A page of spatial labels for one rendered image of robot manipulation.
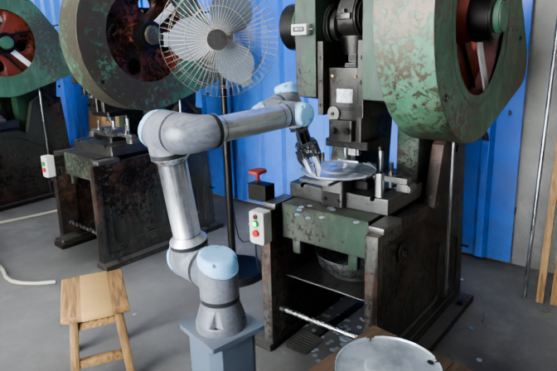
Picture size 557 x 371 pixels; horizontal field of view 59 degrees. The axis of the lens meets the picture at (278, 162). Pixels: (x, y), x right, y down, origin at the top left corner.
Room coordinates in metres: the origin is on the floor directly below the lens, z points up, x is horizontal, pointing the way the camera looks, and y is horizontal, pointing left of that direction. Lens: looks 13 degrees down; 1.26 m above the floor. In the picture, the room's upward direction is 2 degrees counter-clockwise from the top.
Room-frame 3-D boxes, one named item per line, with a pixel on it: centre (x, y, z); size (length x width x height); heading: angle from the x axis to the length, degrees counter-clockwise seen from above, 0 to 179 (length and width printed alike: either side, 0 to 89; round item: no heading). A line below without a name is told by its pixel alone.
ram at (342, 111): (1.92, -0.29, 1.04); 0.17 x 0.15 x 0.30; 141
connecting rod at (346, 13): (1.95, -0.31, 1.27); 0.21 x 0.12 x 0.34; 141
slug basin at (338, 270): (1.96, -0.31, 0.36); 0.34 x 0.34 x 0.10
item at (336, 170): (1.86, -0.23, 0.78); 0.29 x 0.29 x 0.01
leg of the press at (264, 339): (2.23, -0.19, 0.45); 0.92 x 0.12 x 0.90; 141
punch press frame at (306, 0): (2.07, -0.40, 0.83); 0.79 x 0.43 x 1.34; 141
